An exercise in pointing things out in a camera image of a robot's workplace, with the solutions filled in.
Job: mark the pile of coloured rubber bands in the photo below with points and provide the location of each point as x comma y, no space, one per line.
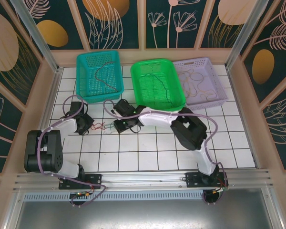
108,127

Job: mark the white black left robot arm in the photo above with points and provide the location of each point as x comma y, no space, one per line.
50,152

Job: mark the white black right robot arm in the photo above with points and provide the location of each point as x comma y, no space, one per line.
188,128

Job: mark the teal plastic basket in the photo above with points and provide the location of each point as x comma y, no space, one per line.
102,93

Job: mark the green plastic basket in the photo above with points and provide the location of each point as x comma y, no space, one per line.
152,95

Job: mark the lavender plastic basket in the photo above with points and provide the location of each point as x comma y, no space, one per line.
212,71

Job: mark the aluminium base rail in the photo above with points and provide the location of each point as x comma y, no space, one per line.
143,179

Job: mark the aluminium frame post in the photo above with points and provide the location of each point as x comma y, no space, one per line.
39,40
249,35

